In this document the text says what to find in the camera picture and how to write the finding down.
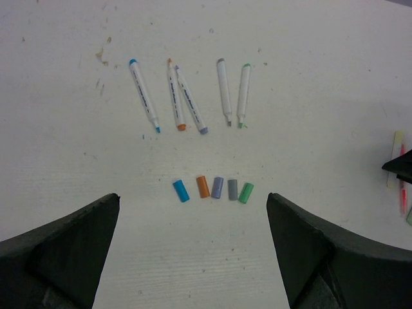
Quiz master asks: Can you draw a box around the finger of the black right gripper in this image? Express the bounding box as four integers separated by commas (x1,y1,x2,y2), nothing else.
382,150,411,184

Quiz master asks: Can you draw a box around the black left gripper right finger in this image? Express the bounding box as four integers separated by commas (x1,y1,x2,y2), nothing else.
267,193,411,308

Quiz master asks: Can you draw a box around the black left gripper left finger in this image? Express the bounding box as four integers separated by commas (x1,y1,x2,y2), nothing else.
1,193,120,308

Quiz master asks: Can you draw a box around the yellow capped white pen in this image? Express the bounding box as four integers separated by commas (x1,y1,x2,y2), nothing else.
386,131,404,189

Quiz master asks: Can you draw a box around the green pen cap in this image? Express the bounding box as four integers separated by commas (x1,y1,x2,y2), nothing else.
238,182,254,204

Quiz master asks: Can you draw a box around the grey pen cap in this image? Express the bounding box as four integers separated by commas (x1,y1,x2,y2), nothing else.
227,179,238,201

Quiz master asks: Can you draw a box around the purple pen cap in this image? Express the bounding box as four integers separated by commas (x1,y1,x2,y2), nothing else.
211,176,224,199

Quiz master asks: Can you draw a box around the blue pen cap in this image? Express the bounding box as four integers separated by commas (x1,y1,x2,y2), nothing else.
173,180,190,203

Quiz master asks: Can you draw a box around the orange pen cap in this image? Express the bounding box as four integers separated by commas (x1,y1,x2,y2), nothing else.
196,176,211,198

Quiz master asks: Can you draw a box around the purple capped white pen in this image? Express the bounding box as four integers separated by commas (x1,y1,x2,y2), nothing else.
174,65,209,135

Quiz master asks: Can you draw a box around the green capped white pen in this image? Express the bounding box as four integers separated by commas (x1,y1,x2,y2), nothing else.
237,63,251,129

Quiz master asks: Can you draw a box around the orange capped white pen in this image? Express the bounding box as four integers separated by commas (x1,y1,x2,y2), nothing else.
167,58,186,132

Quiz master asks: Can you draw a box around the grey capped white pen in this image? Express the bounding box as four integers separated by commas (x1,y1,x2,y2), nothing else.
216,58,232,127

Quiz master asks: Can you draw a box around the blue capped white pen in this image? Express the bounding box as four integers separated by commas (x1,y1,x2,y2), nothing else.
129,59,161,133

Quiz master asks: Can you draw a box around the pink capped pen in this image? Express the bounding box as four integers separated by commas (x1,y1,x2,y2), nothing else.
398,143,408,216

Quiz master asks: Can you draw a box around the green highlighter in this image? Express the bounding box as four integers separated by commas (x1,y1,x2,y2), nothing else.
406,208,412,226

